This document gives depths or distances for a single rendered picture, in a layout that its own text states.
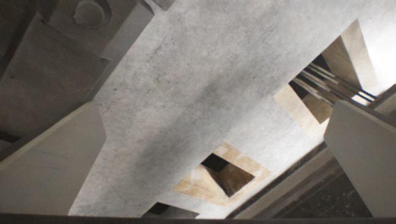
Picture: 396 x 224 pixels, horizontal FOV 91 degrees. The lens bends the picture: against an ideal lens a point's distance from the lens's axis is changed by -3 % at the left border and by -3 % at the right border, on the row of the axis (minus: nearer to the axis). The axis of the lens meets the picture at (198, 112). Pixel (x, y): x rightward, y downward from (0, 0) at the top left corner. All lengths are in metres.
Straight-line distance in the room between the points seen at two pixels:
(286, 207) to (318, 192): 0.06
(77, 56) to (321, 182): 0.44
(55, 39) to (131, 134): 0.42
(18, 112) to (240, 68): 0.57
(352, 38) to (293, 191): 0.68
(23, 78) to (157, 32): 0.31
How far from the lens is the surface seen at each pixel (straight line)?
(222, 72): 0.66
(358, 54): 1.00
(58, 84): 0.43
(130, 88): 0.63
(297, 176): 0.33
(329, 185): 0.38
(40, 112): 0.47
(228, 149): 0.88
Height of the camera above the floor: 0.56
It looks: 52 degrees down
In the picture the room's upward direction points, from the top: 155 degrees clockwise
